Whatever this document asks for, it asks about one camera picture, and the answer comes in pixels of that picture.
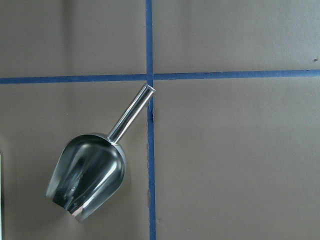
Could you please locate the stainless steel ice scoop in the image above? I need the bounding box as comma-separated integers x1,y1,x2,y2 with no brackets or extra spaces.
45,84,156,222

